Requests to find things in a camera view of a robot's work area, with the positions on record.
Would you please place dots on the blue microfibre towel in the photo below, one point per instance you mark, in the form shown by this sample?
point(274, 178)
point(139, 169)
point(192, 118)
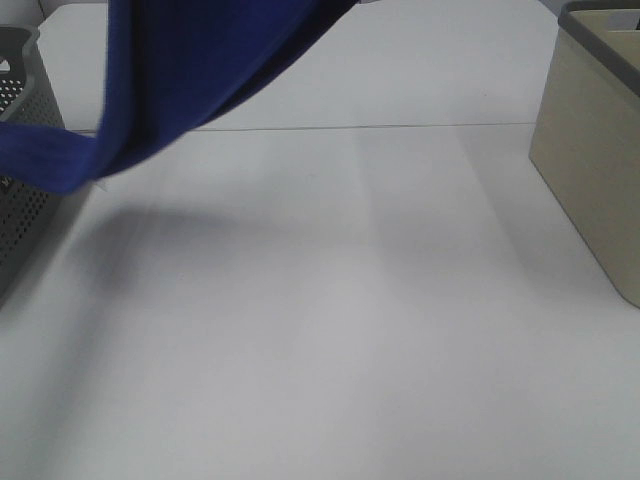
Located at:
point(171, 67)

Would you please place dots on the beige storage bin grey rim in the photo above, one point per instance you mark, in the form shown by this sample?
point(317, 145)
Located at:
point(585, 143)

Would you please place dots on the grey perforated plastic basket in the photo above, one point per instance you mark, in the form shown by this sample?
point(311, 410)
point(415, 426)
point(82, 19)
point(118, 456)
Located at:
point(27, 98)

